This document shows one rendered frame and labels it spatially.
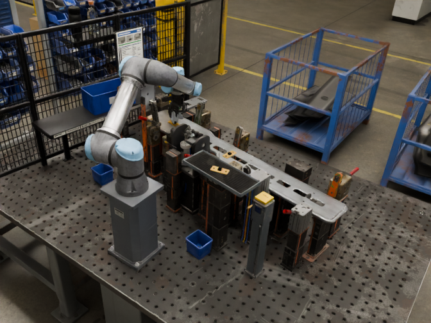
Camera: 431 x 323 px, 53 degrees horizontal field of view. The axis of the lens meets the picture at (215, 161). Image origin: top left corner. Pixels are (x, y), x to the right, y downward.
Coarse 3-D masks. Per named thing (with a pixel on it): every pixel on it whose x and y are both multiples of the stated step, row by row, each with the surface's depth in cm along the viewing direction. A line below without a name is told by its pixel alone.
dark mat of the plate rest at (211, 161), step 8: (192, 160) 208; (200, 160) 208; (208, 160) 208; (216, 160) 209; (200, 168) 202; (208, 168) 203; (224, 168) 203; (232, 168) 204; (216, 176) 197; (224, 176) 198; (232, 176) 198; (240, 176) 198; (232, 184) 193; (240, 184) 193; (248, 184) 194; (240, 192) 188
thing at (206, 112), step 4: (204, 112) 275; (208, 112) 277; (204, 116) 275; (208, 116) 278; (204, 120) 276; (208, 120) 281; (200, 124) 277; (204, 124) 278; (208, 124) 282; (208, 128) 283
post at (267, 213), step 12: (264, 204) 185; (252, 216) 192; (264, 216) 187; (252, 228) 196; (264, 228) 193; (252, 240) 199; (264, 240) 199; (252, 252) 202; (264, 252) 204; (252, 264) 206; (252, 276) 208
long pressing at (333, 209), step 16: (160, 112) 282; (160, 128) 264; (192, 128) 266; (224, 144) 252; (224, 160) 238; (256, 160) 240; (288, 176) 228; (272, 192) 217; (288, 192) 216; (304, 192) 217; (320, 192) 218; (320, 208) 207; (336, 208) 208
